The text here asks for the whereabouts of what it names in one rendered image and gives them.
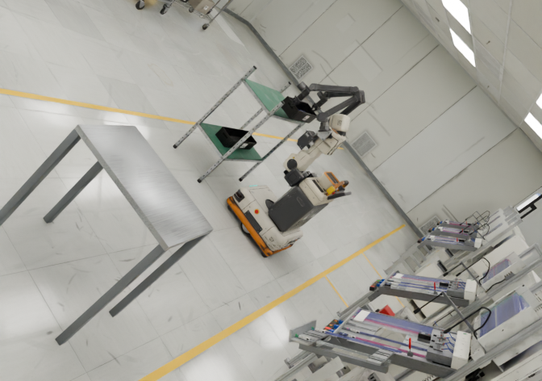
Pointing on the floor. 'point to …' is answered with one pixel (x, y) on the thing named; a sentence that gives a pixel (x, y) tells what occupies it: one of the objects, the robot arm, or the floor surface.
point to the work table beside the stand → (110, 164)
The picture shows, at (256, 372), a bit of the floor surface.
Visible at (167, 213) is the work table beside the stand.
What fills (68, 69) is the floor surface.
